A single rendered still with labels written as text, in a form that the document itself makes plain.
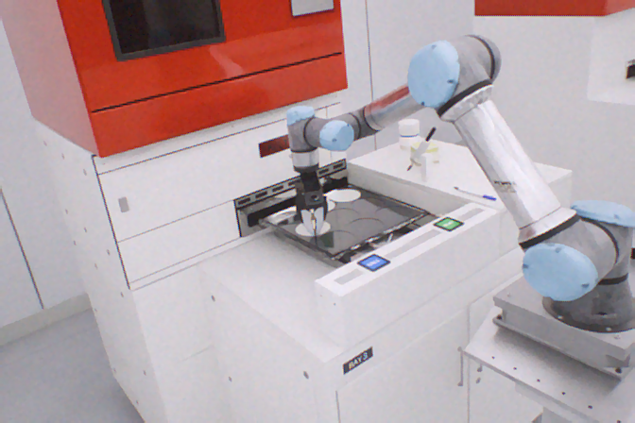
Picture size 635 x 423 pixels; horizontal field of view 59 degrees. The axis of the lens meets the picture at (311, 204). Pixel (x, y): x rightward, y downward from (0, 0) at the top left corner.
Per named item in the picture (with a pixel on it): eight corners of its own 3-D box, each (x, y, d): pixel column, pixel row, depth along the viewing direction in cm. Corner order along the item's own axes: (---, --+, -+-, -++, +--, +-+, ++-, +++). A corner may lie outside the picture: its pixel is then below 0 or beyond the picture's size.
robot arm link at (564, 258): (633, 264, 101) (473, 21, 109) (599, 298, 92) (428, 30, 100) (576, 283, 111) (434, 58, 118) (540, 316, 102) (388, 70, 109)
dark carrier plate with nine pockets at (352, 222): (263, 220, 172) (263, 218, 172) (347, 186, 190) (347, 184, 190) (333, 257, 147) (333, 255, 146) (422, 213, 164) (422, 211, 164)
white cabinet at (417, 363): (238, 464, 200) (195, 266, 167) (423, 342, 250) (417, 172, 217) (357, 608, 151) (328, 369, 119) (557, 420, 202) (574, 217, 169)
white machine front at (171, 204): (128, 288, 158) (90, 155, 142) (345, 197, 201) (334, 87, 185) (131, 292, 156) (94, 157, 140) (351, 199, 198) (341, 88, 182)
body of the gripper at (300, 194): (321, 195, 160) (317, 156, 155) (326, 207, 152) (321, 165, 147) (295, 199, 160) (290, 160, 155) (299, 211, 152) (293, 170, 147)
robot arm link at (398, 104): (510, 18, 115) (358, 104, 154) (481, 24, 108) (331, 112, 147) (531, 70, 115) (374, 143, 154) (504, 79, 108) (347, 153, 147)
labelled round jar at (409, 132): (395, 148, 200) (394, 123, 196) (409, 143, 203) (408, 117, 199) (410, 152, 194) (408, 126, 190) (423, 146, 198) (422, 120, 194)
